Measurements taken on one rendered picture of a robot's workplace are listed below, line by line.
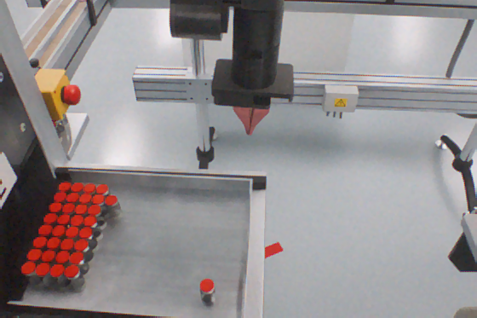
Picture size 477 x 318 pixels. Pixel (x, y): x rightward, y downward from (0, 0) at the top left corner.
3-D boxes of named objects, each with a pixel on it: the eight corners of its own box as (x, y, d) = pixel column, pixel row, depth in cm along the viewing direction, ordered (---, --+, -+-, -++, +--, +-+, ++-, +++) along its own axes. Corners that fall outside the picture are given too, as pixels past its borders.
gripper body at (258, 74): (216, 69, 59) (216, 20, 54) (291, 75, 59) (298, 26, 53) (210, 100, 54) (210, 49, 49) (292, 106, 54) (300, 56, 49)
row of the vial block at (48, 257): (43, 289, 65) (32, 274, 62) (79, 198, 78) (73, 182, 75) (56, 290, 65) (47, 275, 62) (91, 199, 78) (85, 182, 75)
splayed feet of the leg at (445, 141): (462, 223, 178) (474, 203, 169) (431, 141, 215) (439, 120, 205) (480, 224, 178) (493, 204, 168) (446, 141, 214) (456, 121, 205)
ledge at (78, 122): (7, 158, 88) (3, 152, 87) (31, 117, 98) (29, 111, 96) (71, 160, 88) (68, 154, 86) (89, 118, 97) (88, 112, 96)
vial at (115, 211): (108, 220, 74) (102, 204, 71) (112, 210, 76) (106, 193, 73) (121, 221, 74) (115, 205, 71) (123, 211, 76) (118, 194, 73)
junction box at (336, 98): (322, 112, 161) (325, 92, 155) (321, 103, 165) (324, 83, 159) (354, 112, 161) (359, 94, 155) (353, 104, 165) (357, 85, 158)
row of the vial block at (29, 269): (29, 288, 65) (18, 273, 62) (68, 197, 78) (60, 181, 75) (43, 289, 65) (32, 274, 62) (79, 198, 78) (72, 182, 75)
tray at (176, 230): (16, 314, 62) (7, 303, 60) (73, 181, 81) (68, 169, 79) (244, 332, 61) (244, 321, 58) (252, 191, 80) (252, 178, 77)
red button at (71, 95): (59, 109, 82) (53, 92, 79) (66, 95, 85) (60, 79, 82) (78, 109, 82) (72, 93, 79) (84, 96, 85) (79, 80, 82)
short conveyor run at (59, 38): (30, 167, 89) (2, 110, 78) (-38, 164, 89) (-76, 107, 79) (116, 10, 139) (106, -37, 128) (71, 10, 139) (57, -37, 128)
